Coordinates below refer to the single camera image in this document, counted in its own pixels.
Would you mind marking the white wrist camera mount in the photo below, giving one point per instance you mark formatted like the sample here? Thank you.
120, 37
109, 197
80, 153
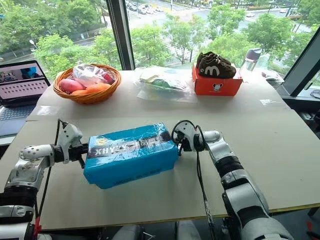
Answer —
70, 136
187, 130

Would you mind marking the grey rounded shape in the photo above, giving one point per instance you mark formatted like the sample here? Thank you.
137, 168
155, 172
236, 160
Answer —
187, 230
126, 232

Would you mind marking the clear plastic bag with fruit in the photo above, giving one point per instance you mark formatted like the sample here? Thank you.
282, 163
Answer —
90, 73

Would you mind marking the black window frame post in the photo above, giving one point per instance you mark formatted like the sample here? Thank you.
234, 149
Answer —
121, 35

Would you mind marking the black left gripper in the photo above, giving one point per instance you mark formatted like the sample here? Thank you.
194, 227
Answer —
78, 151

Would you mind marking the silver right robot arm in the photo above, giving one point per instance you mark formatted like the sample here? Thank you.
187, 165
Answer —
250, 200

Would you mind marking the crumpled clear plastic wrap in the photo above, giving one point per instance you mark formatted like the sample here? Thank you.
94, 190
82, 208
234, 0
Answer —
271, 72

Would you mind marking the clear bottle with dark lid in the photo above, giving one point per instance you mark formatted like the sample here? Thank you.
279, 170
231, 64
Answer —
250, 61

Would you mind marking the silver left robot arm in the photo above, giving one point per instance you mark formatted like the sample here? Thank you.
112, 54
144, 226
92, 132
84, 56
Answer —
27, 170

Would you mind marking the woven orange wicker basket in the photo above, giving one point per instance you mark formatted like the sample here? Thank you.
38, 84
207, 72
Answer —
87, 98

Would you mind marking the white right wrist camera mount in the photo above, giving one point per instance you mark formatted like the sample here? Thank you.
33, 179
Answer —
187, 130

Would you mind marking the black chair base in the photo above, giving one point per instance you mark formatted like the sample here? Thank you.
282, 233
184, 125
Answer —
313, 222

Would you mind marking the pink red mango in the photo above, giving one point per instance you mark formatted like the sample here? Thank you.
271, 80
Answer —
71, 85

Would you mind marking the brown suede shoe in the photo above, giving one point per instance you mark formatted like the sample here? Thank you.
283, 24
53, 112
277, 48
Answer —
217, 68
211, 56

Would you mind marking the clear bags with green items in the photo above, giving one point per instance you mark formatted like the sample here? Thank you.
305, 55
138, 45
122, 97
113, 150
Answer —
165, 85

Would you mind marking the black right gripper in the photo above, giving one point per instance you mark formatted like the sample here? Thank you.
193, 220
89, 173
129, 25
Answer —
182, 141

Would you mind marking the black side desk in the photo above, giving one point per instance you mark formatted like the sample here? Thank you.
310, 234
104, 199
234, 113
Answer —
307, 107

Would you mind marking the small orange fruit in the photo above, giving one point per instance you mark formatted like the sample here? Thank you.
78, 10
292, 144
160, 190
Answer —
79, 92

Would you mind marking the open grey laptop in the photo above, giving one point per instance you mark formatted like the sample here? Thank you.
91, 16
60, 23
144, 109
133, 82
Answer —
20, 92

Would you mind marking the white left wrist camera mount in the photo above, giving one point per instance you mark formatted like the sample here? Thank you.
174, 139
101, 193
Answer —
70, 136

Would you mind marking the blue cardboard shoebox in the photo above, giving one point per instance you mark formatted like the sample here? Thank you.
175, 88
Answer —
130, 157

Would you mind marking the large orange fruit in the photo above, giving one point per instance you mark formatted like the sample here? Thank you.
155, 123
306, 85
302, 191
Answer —
98, 87

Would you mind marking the orange cardboard shoebox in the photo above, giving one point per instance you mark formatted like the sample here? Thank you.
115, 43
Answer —
217, 86

